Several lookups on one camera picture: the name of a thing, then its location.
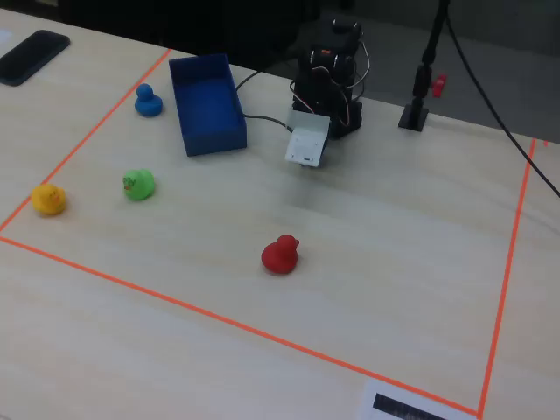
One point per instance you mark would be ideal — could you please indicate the blue plastic box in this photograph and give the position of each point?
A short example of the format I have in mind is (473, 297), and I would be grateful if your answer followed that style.
(207, 109)

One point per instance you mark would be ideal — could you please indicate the green rubber duck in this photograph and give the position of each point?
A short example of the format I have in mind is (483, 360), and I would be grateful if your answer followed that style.
(139, 185)

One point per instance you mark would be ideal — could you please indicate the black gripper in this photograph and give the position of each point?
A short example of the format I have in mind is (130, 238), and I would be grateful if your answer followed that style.
(336, 127)

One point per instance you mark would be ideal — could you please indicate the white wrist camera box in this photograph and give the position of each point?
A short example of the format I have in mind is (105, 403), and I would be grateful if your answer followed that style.
(305, 142)

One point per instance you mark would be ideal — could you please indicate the black camera stand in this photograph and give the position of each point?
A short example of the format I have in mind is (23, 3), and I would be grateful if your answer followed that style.
(413, 116)

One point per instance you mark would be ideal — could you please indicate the red clamp knob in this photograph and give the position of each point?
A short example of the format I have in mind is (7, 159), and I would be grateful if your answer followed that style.
(438, 85)

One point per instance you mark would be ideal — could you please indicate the orange tape line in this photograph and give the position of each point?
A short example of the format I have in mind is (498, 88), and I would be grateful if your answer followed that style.
(507, 271)
(219, 316)
(87, 135)

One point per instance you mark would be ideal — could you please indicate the white paper sheet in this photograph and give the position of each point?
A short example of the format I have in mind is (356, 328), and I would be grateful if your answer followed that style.
(3, 36)

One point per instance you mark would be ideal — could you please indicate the yellow rubber duck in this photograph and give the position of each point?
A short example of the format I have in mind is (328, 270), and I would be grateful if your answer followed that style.
(48, 200)

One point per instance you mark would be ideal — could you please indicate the red rubber duck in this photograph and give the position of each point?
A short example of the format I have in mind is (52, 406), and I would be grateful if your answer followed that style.
(279, 257)

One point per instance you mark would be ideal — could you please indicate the blue rubber duck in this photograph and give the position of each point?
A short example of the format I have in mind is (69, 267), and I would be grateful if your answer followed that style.
(148, 103)

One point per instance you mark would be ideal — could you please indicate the white printed paper label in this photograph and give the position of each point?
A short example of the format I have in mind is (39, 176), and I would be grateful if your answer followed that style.
(407, 404)

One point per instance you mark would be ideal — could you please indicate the black smartphone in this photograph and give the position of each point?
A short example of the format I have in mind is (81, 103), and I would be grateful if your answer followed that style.
(30, 57)

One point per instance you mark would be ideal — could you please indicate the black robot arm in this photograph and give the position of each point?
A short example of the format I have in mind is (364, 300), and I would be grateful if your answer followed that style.
(326, 83)

